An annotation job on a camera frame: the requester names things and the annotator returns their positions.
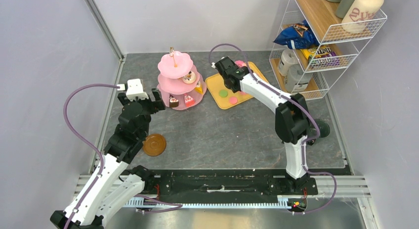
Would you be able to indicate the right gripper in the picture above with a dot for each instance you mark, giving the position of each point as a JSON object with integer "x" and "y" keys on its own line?
{"x": 238, "y": 67}

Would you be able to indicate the dark green cup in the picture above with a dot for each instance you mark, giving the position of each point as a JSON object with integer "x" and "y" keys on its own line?
{"x": 324, "y": 129}

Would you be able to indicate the blue snack bag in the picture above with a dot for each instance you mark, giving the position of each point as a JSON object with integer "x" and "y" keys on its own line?
{"x": 297, "y": 36}

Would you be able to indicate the grey-green bottle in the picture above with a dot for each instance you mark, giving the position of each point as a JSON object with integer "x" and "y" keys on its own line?
{"x": 343, "y": 8}

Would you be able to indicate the chocolate cake slice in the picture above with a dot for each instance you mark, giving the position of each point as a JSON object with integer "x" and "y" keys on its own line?
{"x": 173, "y": 102}

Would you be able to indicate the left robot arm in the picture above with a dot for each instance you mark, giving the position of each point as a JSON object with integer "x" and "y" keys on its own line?
{"x": 96, "y": 204}

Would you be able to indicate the yellow cake slice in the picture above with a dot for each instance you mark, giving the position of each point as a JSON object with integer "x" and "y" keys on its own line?
{"x": 199, "y": 88}

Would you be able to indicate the pink frosted donut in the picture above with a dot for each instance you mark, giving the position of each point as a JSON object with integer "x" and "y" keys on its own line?
{"x": 240, "y": 63}

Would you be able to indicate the red strawberry cake slice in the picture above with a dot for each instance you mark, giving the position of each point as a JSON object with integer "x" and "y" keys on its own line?
{"x": 188, "y": 100}

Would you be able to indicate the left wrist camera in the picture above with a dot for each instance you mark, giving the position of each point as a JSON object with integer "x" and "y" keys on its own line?
{"x": 133, "y": 89}

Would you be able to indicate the white jar upper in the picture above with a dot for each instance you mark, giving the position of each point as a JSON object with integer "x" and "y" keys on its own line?
{"x": 287, "y": 59}

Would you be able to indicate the yellow candy bag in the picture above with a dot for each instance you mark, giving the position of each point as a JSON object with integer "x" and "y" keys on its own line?
{"x": 319, "y": 54}

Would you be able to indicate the white wire shelf rack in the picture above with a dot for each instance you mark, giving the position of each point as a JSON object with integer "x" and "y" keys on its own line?
{"x": 345, "y": 41}

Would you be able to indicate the cream labelled bottle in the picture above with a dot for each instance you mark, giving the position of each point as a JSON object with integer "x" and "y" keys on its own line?
{"x": 359, "y": 13}

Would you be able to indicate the yellow serving tray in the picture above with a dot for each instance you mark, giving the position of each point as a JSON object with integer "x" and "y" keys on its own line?
{"x": 215, "y": 83}

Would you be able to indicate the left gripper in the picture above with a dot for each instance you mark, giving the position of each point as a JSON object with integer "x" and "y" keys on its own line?
{"x": 159, "y": 104}

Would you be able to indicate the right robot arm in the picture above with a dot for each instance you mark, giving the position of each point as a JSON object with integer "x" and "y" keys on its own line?
{"x": 291, "y": 116}

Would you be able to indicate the grey jar lower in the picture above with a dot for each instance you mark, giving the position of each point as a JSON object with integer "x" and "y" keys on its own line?
{"x": 296, "y": 79}

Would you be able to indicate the white chocolate-drizzle donut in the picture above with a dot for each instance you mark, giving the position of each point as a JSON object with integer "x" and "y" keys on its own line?
{"x": 189, "y": 78}

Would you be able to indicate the pink three-tier cake stand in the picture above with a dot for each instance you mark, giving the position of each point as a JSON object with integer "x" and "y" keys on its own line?
{"x": 172, "y": 67}

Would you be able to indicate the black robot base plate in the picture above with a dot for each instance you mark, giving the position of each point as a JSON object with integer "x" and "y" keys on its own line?
{"x": 226, "y": 185}

